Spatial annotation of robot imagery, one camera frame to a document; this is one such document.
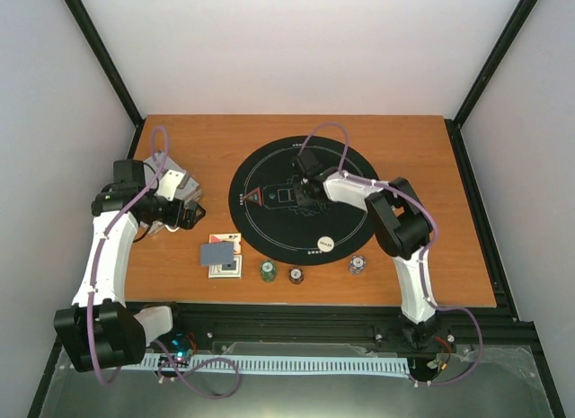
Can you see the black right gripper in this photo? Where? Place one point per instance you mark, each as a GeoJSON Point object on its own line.
{"type": "Point", "coordinates": [299, 197]}

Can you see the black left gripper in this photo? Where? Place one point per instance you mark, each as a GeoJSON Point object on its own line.
{"type": "Point", "coordinates": [189, 222]}

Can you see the orange poker chip stack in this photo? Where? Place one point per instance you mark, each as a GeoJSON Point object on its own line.
{"type": "Point", "coordinates": [296, 275]}

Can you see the green poker chip stack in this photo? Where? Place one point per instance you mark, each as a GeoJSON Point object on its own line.
{"type": "Point", "coordinates": [268, 271]}

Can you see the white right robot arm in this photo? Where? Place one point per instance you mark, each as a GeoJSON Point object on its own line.
{"type": "Point", "coordinates": [403, 228]}

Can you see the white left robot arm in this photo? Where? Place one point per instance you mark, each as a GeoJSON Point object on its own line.
{"type": "Point", "coordinates": [98, 331]}

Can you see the blue backed card deck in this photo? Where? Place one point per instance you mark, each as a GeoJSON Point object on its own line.
{"type": "Point", "coordinates": [216, 253]}

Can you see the black round poker mat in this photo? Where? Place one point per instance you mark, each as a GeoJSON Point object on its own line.
{"type": "Point", "coordinates": [274, 216]}

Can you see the white dealer button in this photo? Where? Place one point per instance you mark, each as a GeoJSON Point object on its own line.
{"type": "Point", "coordinates": [325, 244]}

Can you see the blue poker chip stack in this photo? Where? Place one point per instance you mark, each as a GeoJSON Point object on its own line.
{"type": "Point", "coordinates": [357, 264]}

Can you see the metal front tray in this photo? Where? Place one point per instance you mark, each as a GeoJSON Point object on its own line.
{"type": "Point", "coordinates": [495, 382]}

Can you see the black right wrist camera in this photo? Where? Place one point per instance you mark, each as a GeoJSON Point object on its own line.
{"type": "Point", "coordinates": [306, 165]}

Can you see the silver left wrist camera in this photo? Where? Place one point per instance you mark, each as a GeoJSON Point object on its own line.
{"type": "Point", "coordinates": [172, 185]}

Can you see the light blue cable duct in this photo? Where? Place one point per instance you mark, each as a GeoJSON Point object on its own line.
{"type": "Point", "coordinates": [279, 365]}

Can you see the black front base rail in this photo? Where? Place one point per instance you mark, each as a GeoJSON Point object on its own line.
{"type": "Point", "coordinates": [378, 328]}

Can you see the black left rear frame post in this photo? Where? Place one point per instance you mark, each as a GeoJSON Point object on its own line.
{"type": "Point", "coordinates": [94, 40]}

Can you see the black frame post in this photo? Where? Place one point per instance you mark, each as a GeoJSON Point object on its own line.
{"type": "Point", "coordinates": [94, 40]}
{"type": "Point", "coordinates": [500, 49]}

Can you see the black right frame rail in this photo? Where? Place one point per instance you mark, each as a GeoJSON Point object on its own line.
{"type": "Point", "coordinates": [490, 251]}

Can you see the black right rear frame post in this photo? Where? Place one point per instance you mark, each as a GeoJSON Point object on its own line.
{"type": "Point", "coordinates": [500, 49]}

